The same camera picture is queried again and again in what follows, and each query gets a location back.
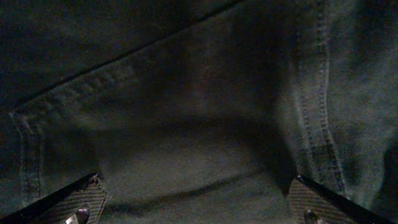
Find black shorts garment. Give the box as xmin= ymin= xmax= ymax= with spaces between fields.
xmin=1 ymin=0 xmax=397 ymax=223

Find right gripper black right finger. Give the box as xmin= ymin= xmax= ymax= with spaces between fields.
xmin=288 ymin=175 xmax=394 ymax=224

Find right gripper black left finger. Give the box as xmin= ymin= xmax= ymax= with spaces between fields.
xmin=1 ymin=173 xmax=108 ymax=224

